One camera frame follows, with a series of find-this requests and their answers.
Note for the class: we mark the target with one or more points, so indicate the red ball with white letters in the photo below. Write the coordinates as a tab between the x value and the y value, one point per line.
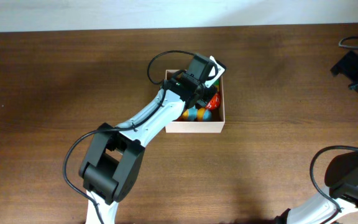
214	103

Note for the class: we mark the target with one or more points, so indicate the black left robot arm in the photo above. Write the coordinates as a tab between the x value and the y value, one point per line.
112	162

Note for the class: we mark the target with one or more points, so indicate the beige cardboard box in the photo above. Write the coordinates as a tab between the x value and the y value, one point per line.
214	126

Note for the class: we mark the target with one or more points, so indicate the colourful puzzle cube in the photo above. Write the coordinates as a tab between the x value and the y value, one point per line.
217	85

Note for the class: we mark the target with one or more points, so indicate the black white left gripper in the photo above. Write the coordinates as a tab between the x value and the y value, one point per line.
210	91

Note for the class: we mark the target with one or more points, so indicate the blue orange toy figure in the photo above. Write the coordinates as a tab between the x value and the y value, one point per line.
194	114

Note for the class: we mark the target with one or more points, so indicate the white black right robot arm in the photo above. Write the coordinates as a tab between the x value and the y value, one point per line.
339	196

